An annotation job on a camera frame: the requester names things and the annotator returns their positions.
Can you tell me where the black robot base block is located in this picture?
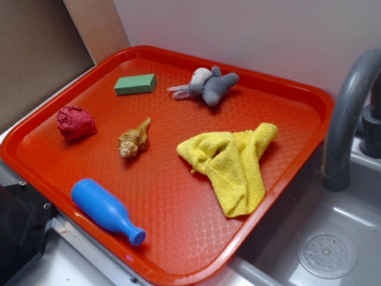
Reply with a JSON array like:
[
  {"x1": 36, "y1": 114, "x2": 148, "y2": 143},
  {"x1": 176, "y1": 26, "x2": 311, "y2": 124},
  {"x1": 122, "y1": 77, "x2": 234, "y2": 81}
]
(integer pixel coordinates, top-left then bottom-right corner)
[{"x1": 1, "y1": 183, "x2": 55, "y2": 285}]

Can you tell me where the green rectangular block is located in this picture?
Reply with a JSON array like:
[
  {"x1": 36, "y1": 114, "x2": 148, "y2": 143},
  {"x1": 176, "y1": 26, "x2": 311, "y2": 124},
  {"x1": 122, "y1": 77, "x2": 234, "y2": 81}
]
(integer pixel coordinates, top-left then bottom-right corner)
[{"x1": 114, "y1": 74, "x2": 157, "y2": 95}]

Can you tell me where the yellow knitted cloth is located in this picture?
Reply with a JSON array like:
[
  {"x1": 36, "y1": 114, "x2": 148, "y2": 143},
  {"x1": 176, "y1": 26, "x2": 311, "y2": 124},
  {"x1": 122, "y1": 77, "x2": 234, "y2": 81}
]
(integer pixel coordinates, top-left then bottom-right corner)
[{"x1": 177, "y1": 123, "x2": 278, "y2": 218}]

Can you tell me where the tan conch seashell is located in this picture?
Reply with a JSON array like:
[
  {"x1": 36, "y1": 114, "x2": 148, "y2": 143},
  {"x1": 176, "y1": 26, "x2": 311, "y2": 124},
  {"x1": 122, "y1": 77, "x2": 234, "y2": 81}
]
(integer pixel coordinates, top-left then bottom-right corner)
[{"x1": 118, "y1": 118, "x2": 151, "y2": 158}]

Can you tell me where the grey plush toy animal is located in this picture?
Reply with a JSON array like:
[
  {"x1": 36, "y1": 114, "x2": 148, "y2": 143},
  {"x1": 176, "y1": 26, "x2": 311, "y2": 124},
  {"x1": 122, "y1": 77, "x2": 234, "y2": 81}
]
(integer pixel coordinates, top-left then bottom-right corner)
[{"x1": 167, "y1": 66, "x2": 240, "y2": 107}]

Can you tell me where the red plastic tray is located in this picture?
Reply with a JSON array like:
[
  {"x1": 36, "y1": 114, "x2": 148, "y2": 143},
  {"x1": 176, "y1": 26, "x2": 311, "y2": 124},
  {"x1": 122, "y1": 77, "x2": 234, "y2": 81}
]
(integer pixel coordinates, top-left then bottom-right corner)
[{"x1": 1, "y1": 46, "x2": 334, "y2": 285}]

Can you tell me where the blue plastic toy bottle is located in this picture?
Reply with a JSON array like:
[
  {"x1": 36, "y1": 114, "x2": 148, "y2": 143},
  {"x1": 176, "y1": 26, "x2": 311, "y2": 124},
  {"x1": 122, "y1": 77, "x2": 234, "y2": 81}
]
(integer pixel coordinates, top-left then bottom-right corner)
[{"x1": 71, "y1": 179, "x2": 146, "y2": 246}]

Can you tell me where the red crumpled ball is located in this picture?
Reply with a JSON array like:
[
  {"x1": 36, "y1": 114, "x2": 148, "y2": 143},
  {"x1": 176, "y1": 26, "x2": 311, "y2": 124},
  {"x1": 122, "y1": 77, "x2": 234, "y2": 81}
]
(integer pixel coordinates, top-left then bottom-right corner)
[{"x1": 57, "y1": 106, "x2": 97, "y2": 140}]

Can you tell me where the grey toy faucet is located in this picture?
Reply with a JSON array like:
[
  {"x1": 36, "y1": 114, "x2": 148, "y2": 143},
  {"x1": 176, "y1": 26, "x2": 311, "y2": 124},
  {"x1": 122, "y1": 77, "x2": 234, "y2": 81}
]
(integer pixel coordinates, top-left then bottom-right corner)
[{"x1": 321, "y1": 48, "x2": 380, "y2": 192}]

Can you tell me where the light wooden board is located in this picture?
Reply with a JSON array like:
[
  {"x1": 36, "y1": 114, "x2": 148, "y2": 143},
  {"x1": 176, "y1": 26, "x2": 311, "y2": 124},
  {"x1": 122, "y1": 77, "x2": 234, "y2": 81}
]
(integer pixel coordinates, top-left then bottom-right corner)
[{"x1": 64, "y1": 0, "x2": 130, "y2": 64}]

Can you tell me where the grey toy sink basin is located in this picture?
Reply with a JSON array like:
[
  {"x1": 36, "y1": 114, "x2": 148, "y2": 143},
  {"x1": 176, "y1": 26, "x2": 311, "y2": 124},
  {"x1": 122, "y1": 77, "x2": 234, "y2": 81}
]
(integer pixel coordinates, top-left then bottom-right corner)
[{"x1": 230, "y1": 135, "x2": 381, "y2": 286}]

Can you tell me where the brown cardboard panel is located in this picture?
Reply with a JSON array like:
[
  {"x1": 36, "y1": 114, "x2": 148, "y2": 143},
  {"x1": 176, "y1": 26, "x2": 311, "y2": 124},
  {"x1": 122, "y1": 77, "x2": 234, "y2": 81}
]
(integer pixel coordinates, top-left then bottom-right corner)
[{"x1": 1, "y1": 1, "x2": 93, "y2": 132}]

